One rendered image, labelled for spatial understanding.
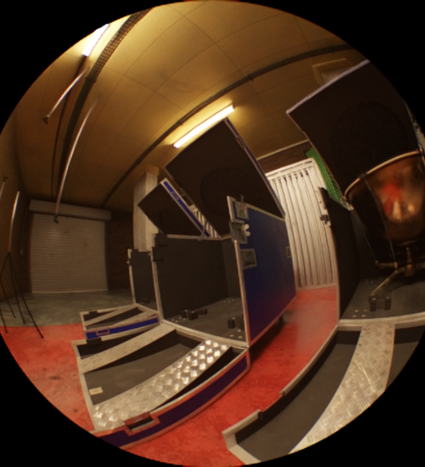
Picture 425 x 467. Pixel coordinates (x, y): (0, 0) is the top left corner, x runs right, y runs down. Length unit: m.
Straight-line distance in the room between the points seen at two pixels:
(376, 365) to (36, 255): 6.83
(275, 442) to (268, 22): 3.36
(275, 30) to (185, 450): 3.50
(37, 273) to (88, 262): 2.05
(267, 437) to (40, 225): 6.68
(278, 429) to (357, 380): 0.32
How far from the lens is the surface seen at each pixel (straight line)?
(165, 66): 2.78
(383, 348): 0.87
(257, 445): 0.67
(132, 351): 1.19
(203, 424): 0.76
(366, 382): 0.76
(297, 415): 0.74
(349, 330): 1.05
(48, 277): 6.33
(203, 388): 0.73
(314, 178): 2.90
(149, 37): 2.68
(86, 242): 6.46
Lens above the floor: 0.63
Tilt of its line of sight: 11 degrees up
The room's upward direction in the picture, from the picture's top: 7 degrees counter-clockwise
